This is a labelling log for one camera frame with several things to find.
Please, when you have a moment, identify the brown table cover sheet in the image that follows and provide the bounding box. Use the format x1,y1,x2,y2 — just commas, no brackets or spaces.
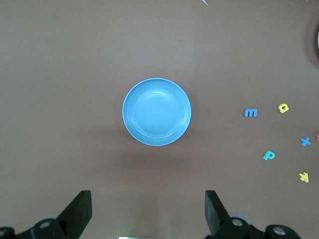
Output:
0,0,319,239

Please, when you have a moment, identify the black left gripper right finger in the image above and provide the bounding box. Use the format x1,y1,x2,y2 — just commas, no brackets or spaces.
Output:
204,190,301,239

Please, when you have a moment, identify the blue plate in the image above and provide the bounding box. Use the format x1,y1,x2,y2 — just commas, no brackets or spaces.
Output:
122,78,192,147

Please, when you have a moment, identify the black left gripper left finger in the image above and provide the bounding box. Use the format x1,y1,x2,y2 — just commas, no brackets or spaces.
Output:
0,190,93,239

